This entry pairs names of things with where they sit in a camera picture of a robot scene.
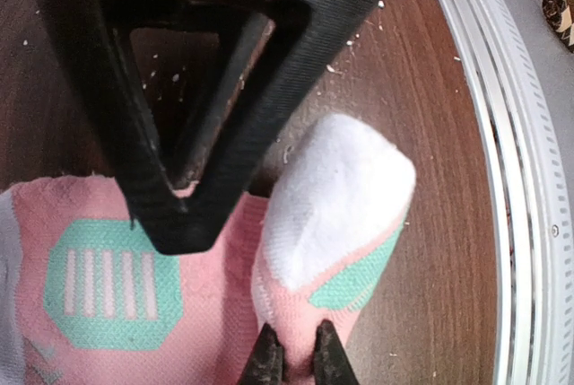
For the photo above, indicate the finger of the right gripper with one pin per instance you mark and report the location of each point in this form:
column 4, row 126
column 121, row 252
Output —
column 271, row 53

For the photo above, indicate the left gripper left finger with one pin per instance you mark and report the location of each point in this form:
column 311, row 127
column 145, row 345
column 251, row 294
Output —
column 266, row 360

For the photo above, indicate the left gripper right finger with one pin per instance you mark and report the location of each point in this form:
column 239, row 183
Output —
column 331, row 366

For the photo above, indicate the pink patterned sock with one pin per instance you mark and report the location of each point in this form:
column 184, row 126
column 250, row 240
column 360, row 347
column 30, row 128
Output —
column 86, row 299

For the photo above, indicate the aluminium front rail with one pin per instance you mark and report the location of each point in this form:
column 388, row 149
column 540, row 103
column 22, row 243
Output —
column 521, row 81

